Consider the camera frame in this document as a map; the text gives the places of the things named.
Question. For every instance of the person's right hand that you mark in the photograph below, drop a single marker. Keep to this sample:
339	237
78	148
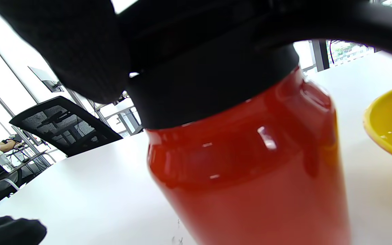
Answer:
80	47

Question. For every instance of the person's left hand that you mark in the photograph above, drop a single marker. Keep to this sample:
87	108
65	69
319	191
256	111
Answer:
9	233

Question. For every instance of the red hot water kettle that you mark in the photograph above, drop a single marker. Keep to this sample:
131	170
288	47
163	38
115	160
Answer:
243	177

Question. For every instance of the yellow plastic bowl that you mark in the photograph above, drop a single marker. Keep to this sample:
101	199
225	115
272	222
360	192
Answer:
390	119

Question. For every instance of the grey flat monitor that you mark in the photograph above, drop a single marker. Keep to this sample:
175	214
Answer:
46	78

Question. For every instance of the black mesh office chair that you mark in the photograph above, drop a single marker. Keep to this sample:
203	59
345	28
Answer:
63	126

